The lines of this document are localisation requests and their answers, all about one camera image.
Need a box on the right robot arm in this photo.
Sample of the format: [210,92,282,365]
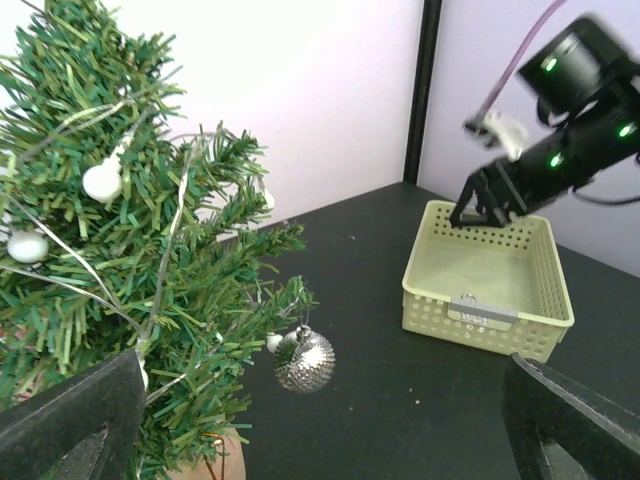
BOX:
[449,14,639,228]

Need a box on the small green christmas tree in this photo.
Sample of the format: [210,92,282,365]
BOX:
[1,1,313,479]

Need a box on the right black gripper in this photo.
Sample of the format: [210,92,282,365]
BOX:
[449,159,528,228]

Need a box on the black corner frame post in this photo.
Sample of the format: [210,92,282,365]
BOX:
[403,0,443,185]

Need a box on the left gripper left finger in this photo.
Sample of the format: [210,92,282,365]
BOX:
[1,350,146,479]

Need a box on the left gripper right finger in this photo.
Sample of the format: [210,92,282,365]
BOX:
[501,353,639,479]

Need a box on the green plastic basket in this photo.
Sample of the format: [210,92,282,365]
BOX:
[402,200,575,363]

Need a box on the string of white lights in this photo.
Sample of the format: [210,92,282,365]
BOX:
[0,99,286,401]

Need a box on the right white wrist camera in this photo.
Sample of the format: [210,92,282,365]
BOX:
[463,110,529,162]

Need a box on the silver merry christmas sign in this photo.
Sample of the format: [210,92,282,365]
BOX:
[447,293,518,331]

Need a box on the brown white plush ornament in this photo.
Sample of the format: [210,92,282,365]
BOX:
[167,429,247,480]

